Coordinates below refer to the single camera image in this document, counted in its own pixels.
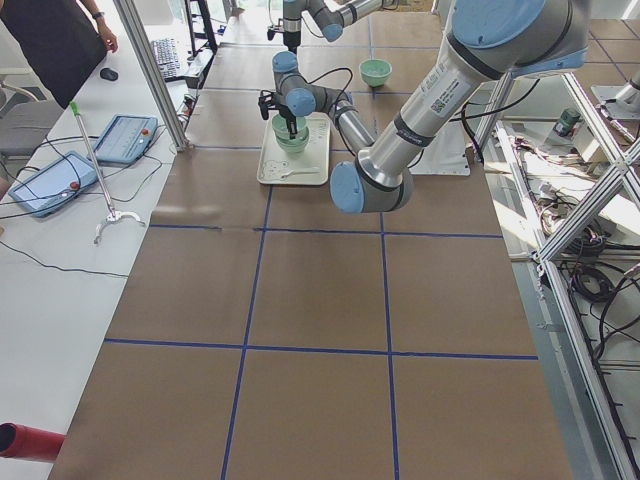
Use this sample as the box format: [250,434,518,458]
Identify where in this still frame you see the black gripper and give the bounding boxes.
[283,18,300,53]
[279,107,298,139]

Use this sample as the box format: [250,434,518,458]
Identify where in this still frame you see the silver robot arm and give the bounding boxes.
[282,0,392,53]
[272,1,592,214]

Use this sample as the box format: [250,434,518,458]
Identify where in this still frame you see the green bowl on tray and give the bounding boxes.
[276,138,308,154]

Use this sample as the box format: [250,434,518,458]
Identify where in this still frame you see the cream bear serving tray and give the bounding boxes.
[256,114,331,186]

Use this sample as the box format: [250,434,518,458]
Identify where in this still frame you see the white plastic spoon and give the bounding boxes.
[279,168,319,180]

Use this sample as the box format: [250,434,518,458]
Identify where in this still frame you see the green bowl with ice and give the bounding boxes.
[359,59,393,88]

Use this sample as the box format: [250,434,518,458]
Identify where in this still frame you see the black keyboard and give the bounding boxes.
[150,38,182,82]

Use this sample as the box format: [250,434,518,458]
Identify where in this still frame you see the blue teach pendant far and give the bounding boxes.
[93,114,158,166]

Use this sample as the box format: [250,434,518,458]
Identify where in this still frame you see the blue teach pendant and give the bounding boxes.
[8,151,97,217]
[93,114,158,166]

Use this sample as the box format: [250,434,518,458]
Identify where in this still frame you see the black computer mouse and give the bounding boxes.
[100,67,119,82]

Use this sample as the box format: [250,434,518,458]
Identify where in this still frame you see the grabber reaching tool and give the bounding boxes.
[69,101,146,245]

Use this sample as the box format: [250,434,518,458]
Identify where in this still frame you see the person in black clothes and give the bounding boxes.
[1,0,118,108]

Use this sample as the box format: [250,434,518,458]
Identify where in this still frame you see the blue teach pendant near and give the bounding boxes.
[8,151,97,217]

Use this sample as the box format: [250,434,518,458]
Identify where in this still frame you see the red cylinder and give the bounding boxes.
[1,423,66,463]

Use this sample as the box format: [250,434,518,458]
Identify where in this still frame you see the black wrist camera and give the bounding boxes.
[258,90,279,120]
[267,26,284,41]

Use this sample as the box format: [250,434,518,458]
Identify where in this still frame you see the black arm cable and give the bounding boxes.
[304,68,354,96]

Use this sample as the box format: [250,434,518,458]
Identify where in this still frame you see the aluminium frame post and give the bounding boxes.
[114,0,190,152]

